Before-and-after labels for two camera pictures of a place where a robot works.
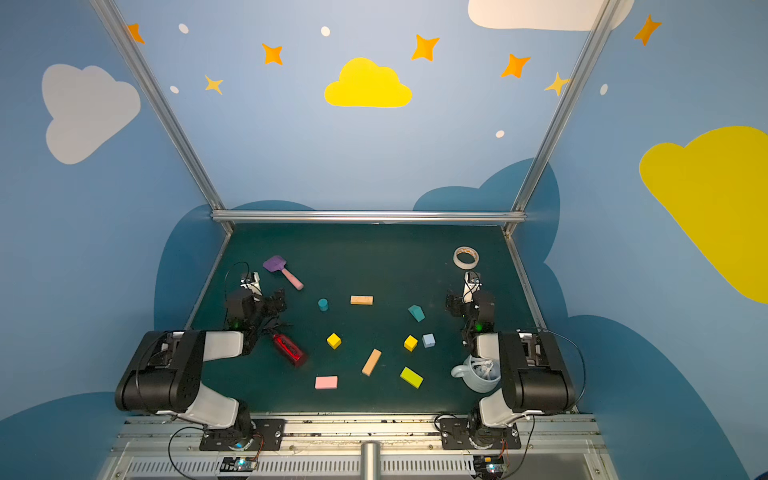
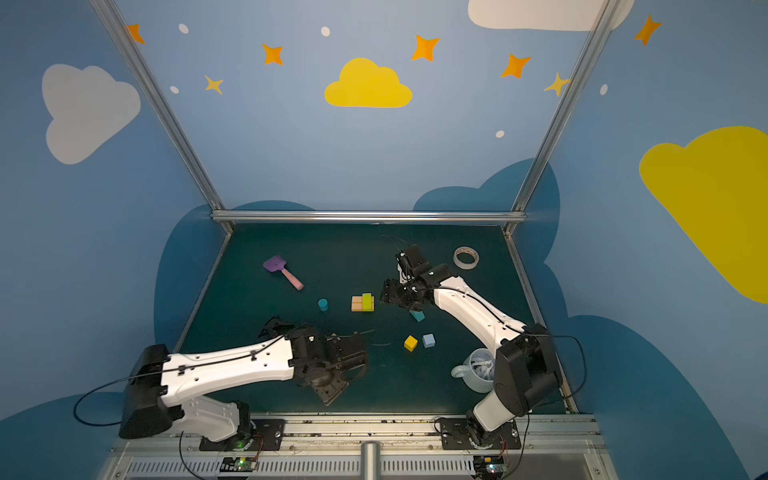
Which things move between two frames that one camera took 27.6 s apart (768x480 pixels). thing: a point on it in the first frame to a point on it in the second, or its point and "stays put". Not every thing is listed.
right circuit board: [488, 466] stays put
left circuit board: [238, 464] stays put
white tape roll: [466, 250] stays put
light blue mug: [478, 373] stays put
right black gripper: [457, 303] to [396, 292]
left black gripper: [273, 303] to [347, 354]
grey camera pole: [370, 460] stays put
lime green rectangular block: [411, 377] to [367, 302]
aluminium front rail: [330, 449] stays put
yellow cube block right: [410, 343] stays put
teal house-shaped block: [417, 313] stays put
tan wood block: [371, 362] to [357, 306]
